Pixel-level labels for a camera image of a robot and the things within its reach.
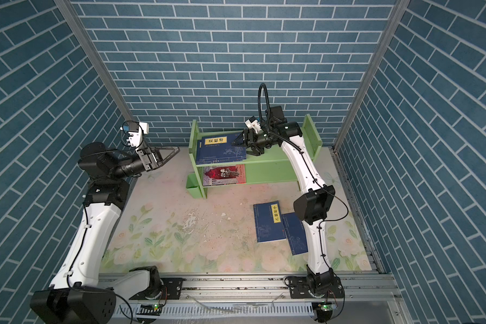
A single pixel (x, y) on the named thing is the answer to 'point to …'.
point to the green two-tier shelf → (272, 166)
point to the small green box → (192, 185)
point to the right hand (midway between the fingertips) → (235, 145)
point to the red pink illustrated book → (224, 175)
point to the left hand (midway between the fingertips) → (178, 154)
